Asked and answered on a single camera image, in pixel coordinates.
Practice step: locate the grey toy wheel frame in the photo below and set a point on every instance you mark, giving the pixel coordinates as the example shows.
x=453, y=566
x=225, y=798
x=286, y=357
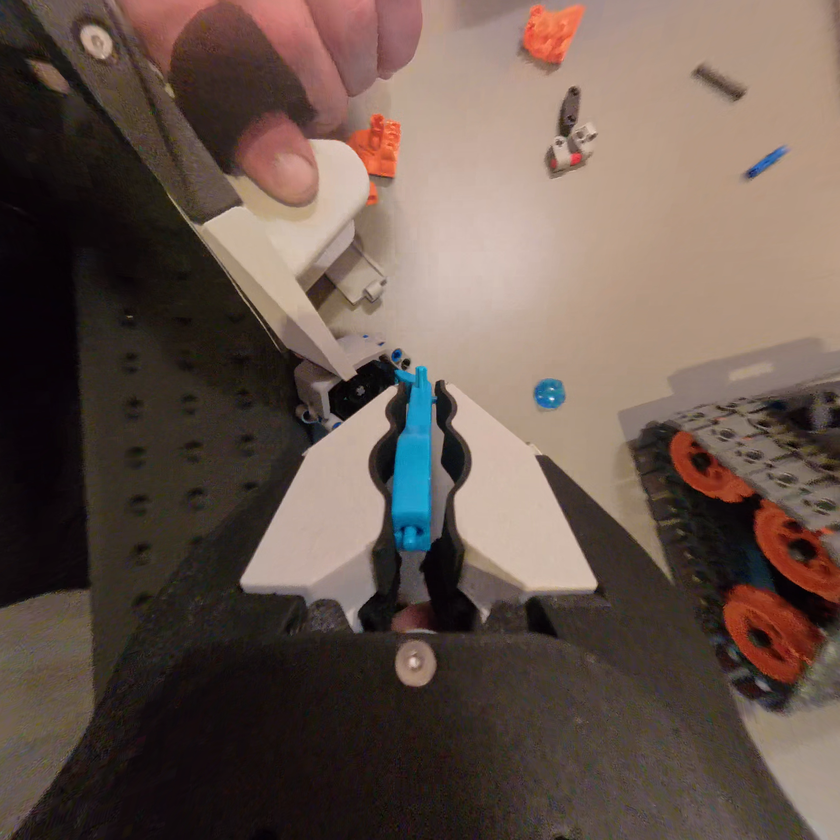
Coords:
x=344, y=391

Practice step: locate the black perforated mat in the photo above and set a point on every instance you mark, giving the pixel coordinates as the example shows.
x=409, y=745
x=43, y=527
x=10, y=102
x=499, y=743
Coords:
x=171, y=433

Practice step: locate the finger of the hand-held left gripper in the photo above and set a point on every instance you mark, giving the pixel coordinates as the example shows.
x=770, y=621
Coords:
x=282, y=295

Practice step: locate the grey orange tracked toy robot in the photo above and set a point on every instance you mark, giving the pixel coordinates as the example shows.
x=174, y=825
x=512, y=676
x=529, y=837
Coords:
x=748, y=538

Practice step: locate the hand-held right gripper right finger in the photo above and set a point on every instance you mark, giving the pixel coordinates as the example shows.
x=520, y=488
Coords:
x=525, y=525

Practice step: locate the person's left hand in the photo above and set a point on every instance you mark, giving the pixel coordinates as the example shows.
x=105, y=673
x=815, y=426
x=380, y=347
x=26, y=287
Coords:
x=328, y=53

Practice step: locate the small orange toy piece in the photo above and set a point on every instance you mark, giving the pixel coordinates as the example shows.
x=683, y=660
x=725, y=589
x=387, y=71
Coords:
x=551, y=29

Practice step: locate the small blue toy pin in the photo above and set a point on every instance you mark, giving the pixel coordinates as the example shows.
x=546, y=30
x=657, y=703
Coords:
x=767, y=162

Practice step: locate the small black toy pin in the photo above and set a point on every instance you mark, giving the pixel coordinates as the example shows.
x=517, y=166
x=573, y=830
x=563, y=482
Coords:
x=719, y=82

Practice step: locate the flat orange toy piece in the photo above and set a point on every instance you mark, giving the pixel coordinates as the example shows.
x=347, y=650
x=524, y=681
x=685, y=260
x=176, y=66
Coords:
x=377, y=147

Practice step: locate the blue round toy gear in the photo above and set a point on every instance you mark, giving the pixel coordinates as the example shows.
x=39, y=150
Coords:
x=549, y=393

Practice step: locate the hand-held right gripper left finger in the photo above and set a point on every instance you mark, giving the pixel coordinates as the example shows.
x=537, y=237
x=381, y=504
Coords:
x=322, y=525

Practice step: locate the small grey red toy part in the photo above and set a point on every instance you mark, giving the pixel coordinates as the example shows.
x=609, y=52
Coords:
x=571, y=131

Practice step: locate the blue toy wrench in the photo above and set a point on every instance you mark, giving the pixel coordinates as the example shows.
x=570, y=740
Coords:
x=414, y=453

